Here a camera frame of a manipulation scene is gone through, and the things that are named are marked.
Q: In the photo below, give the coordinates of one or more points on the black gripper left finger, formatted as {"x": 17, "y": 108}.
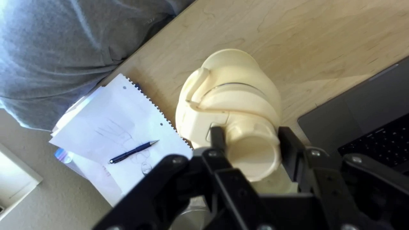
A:
{"x": 179, "y": 196}

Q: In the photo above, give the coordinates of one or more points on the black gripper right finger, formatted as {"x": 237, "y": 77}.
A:
{"x": 340, "y": 192}

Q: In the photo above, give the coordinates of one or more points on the blue pen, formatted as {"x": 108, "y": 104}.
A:
{"x": 129, "y": 152}

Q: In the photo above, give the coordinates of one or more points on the dark grey laptop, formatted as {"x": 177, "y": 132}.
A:
{"x": 365, "y": 115}

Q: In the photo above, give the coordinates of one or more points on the white paper sheets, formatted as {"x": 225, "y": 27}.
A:
{"x": 109, "y": 123}

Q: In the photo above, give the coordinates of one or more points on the white rectangular box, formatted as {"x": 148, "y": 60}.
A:
{"x": 14, "y": 179}

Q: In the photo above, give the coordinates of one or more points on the gray clothed person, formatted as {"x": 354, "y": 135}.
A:
{"x": 63, "y": 51}

